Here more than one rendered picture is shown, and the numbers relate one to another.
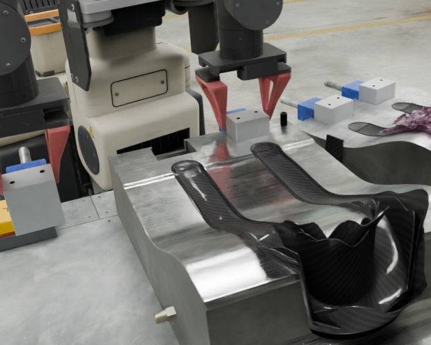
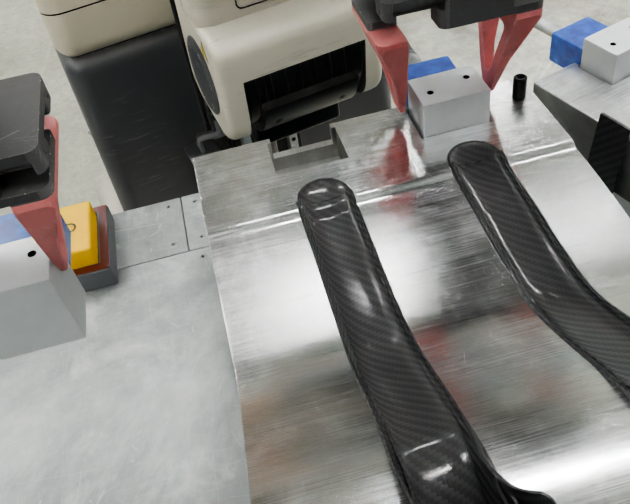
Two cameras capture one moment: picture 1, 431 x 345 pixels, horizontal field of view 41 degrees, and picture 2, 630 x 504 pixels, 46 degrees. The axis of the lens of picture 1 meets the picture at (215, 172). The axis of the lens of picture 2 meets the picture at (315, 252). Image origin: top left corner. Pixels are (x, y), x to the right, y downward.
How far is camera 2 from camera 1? 0.27 m
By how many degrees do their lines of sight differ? 20
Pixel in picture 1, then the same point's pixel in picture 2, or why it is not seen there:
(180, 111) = (349, 14)
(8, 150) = (93, 60)
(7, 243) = not seen: hidden behind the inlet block
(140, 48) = not seen: outside the picture
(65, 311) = (109, 451)
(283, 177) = (503, 233)
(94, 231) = (176, 276)
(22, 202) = not seen: outside the picture
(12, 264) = not seen: hidden behind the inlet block
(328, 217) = (579, 431)
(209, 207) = (354, 297)
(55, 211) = (62, 324)
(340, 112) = not seen: outside the picture
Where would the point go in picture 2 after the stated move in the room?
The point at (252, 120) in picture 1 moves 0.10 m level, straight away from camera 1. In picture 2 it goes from (456, 100) to (462, 26)
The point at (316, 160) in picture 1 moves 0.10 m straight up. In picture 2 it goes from (573, 196) to (595, 61)
